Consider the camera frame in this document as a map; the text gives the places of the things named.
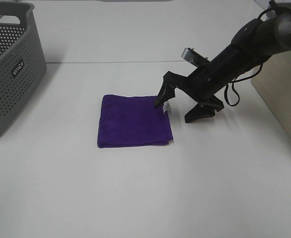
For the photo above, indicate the purple towel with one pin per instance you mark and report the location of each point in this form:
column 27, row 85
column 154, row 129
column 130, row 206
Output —
column 132, row 121

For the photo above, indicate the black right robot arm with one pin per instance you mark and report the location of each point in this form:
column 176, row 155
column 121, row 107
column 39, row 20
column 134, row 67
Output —
column 251, row 46

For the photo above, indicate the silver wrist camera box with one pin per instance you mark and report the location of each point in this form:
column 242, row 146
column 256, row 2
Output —
column 191, row 56

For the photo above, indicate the grey perforated plastic basket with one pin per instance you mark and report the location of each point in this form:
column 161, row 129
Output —
column 22, row 61

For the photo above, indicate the beige basket with grey rim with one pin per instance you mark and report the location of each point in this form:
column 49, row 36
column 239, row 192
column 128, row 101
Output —
column 274, row 86

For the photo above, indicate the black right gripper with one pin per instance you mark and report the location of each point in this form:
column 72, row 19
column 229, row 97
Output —
column 202, row 84

